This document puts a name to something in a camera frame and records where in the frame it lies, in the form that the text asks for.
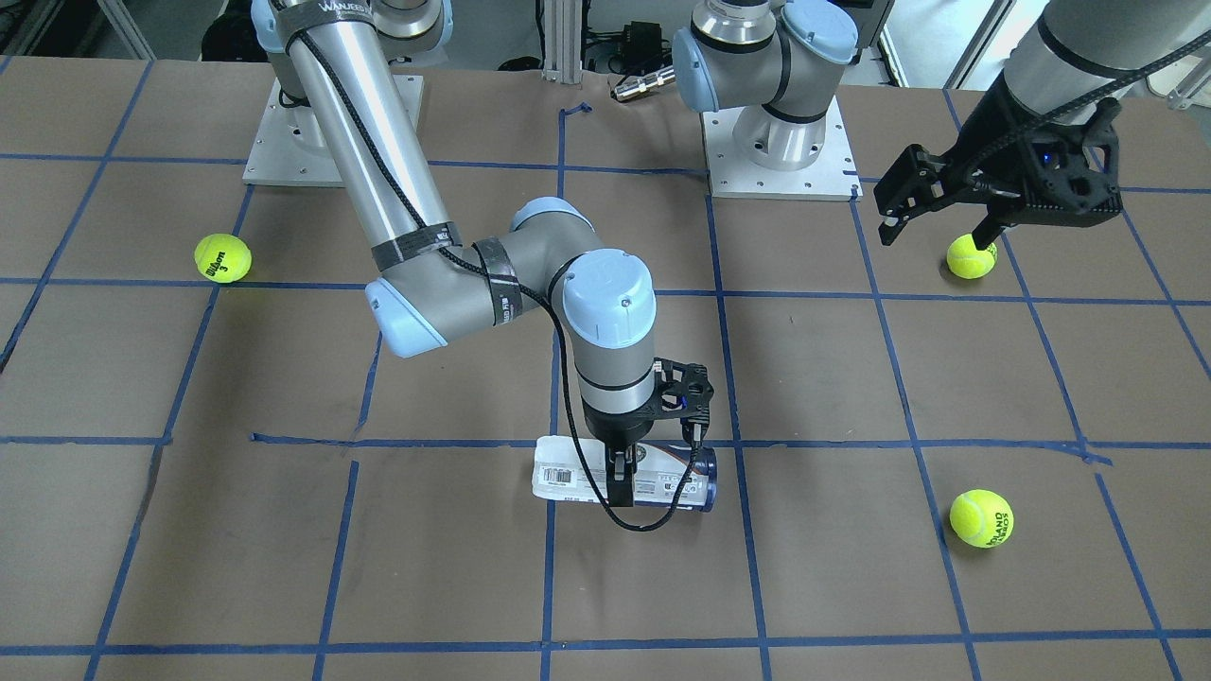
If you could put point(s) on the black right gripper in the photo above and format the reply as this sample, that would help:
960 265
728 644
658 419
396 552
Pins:
616 426

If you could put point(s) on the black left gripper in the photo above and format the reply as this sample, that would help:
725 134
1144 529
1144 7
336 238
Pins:
990 144

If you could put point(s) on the white blue tennis ball can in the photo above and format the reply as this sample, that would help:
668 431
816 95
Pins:
559 476

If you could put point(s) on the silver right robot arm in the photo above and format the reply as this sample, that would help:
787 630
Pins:
333 59

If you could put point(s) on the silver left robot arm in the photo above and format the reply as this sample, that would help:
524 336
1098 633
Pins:
1054 65

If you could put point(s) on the yellow tennis ball near gripper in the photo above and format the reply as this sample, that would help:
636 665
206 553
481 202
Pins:
963 259

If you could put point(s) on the Roland Garros yellow tennis ball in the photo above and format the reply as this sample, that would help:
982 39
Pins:
982 518

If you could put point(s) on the Wilson yellow tennis ball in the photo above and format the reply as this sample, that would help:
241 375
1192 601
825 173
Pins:
223 259

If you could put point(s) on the silver metal cylinder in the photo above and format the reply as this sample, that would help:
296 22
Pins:
634 87

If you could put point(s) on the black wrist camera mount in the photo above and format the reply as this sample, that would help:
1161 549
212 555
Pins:
684 394

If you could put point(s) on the aluminium frame post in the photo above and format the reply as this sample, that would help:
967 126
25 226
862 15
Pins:
562 33

